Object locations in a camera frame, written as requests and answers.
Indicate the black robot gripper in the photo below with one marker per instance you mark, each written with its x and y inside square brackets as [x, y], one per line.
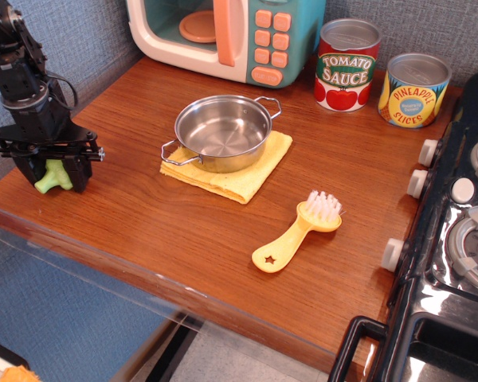
[44, 122]

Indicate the green toy broccoli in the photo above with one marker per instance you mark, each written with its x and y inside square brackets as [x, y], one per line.
[55, 176]

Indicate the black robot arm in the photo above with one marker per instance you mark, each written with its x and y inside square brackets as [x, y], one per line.
[22, 67]

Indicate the stainless steel pot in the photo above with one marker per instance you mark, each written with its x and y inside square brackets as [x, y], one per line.
[222, 133]

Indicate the yellow folded cloth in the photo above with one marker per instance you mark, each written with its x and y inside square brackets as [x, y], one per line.
[238, 186]

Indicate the orange fuzzy object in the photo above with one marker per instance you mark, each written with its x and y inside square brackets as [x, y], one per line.
[19, 374]

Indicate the toy microwave teal and white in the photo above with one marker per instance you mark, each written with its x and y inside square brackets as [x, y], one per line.
[262, 43]

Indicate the yellow dish brush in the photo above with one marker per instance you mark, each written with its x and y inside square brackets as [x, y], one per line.
[321, 212]

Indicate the tomato sauce can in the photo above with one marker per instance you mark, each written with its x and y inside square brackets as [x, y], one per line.
[346, 60]

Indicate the pineapple slices can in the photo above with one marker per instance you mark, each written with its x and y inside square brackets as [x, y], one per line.
[413, 90]

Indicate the black toy stove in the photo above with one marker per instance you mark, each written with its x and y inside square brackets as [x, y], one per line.
[431, 333]

